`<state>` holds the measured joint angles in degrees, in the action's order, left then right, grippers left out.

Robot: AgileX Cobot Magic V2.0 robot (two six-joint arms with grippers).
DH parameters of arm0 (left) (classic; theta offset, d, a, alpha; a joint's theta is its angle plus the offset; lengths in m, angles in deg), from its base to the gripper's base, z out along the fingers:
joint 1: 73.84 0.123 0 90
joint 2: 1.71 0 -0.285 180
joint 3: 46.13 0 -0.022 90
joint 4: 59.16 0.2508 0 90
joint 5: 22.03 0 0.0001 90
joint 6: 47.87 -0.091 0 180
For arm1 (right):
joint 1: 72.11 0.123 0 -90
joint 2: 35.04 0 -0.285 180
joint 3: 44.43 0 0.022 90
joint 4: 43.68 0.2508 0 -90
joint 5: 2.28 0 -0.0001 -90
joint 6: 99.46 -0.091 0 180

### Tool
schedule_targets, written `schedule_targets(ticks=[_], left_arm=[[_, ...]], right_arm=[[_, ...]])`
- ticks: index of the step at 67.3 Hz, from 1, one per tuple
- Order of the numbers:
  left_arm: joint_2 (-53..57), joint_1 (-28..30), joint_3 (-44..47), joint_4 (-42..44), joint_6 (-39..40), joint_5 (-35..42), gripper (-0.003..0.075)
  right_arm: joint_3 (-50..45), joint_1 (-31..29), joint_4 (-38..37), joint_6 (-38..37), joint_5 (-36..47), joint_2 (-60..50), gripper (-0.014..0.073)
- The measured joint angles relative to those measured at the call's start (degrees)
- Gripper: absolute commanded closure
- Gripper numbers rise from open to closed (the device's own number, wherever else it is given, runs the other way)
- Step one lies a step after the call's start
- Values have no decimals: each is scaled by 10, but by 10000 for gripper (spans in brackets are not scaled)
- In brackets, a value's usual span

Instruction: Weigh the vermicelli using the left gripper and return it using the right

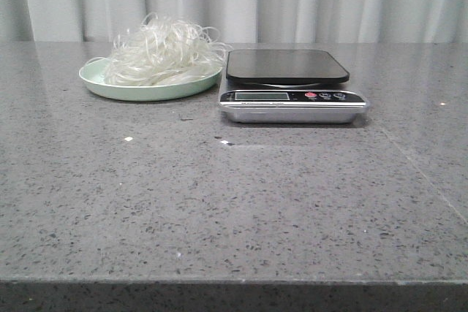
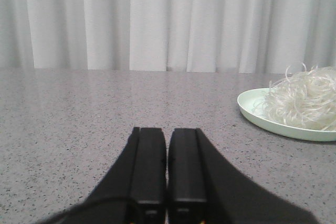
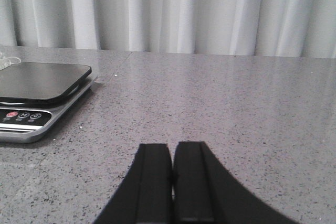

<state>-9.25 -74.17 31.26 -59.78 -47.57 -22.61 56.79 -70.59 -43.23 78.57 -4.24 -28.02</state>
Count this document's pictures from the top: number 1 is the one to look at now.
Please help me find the light green plastic plate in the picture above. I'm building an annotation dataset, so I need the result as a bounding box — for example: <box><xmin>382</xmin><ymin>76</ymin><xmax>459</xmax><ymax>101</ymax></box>
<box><xmin>78</xmin><ymin>57</ymin><xmax>222</xmax><ymax>102</ymax></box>

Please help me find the white vermicelli noodle bundle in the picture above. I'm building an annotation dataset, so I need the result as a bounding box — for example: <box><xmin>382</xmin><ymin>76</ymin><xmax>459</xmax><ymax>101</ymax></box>
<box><xmin>101</xmin><ymin>12</ymin><xmax>231</xmax><ymax>87</ymax></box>

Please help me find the silver black kitchen scale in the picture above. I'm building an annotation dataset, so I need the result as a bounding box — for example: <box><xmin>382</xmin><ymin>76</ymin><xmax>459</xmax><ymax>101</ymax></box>
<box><xmin>219</xmin><ymin>49</ymin><xmax>369</xmax><ymax>124</ymax></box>

